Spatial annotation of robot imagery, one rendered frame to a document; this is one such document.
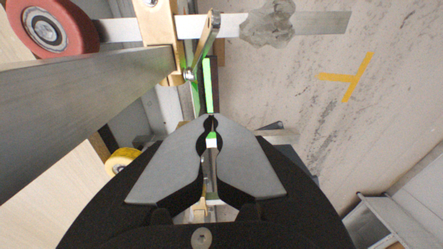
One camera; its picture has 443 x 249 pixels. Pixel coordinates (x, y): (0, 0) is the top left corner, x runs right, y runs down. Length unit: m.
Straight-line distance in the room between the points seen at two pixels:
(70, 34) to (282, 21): 0.28
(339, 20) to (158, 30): 0.27
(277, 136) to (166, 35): 0.32
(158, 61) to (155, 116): 0.43
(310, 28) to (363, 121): 1.67
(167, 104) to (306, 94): 1.14
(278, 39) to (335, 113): 1.45
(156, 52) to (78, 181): 0.37
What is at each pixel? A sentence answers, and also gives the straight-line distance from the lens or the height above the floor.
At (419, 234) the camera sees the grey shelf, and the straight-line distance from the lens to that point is 2.95.
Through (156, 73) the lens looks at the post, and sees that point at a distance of 0.18.
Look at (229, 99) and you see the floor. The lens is 1.20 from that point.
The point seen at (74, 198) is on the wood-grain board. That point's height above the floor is 0.90.
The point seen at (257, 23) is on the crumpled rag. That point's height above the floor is 0.87.
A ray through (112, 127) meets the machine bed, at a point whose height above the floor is 0.79.
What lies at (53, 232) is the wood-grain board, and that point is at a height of 0.90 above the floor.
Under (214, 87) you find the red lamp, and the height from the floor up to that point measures 0.70.
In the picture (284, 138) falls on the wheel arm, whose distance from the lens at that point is 0.40.
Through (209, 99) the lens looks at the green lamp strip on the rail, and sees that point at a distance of 0.44.
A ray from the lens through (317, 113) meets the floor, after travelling 1.56.
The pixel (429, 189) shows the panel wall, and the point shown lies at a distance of 2.96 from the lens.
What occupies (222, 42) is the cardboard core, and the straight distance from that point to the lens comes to 1.05.
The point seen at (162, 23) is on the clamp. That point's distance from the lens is 0.26.
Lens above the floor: 1.12
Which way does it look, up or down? 59 degrees down
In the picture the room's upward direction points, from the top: 176 degrees clockwise
